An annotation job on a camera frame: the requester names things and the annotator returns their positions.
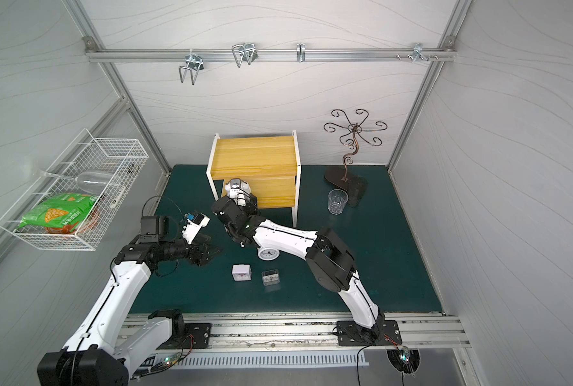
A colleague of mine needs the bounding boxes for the white twin-bell alarm clock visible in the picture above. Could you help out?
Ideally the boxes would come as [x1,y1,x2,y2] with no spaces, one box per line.
[225,179,257,208]

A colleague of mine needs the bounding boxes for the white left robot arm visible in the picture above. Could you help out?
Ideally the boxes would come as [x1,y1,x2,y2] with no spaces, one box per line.
[37,212,214,385]

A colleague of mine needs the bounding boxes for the white cube alarm clock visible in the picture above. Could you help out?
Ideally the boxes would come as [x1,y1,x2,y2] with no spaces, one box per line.
[232,264,252,281]

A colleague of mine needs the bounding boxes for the yellow wooden two-tier shelf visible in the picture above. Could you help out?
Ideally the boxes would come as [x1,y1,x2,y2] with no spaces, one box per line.
[206,131,302,226]

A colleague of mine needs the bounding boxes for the clear drinking glass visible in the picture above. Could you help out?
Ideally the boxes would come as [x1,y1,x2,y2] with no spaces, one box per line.
[328,189,349,216]

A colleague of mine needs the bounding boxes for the dark metal jewelry stand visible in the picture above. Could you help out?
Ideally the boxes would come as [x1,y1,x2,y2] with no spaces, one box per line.
[323,109,388,207]

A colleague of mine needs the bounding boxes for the clear wine glass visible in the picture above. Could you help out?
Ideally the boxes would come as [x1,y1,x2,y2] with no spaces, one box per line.
[40,170,122,196]

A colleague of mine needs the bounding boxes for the green snack bag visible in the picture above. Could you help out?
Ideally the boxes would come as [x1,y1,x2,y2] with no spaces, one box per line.
[17,192,98,233]

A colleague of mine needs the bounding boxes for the metal double hook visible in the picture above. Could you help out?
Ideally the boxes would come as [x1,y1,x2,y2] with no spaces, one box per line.
[232,43,258,68]
[179,50,204,85]

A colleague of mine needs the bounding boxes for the small metal hook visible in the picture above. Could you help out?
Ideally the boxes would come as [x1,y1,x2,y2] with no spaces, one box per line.
[296,43,306,63]

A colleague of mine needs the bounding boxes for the round black fan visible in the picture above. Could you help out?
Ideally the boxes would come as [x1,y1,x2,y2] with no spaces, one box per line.
[387,348,421,375]

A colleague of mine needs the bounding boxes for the right metal hook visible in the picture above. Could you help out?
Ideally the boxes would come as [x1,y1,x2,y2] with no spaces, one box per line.
[396,43,438,63]

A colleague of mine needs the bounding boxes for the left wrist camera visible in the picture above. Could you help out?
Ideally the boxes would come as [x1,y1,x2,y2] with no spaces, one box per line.
[181,211,210,244]

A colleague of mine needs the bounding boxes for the white wire basket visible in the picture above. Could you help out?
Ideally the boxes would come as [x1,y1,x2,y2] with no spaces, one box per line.
[0,130,148,251]

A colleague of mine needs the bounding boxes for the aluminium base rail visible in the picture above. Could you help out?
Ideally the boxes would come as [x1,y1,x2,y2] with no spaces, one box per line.
[116,312,471,351]

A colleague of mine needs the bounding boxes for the aluminium top rail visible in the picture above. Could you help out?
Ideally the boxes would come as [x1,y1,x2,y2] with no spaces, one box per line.
[86,46,458,64]

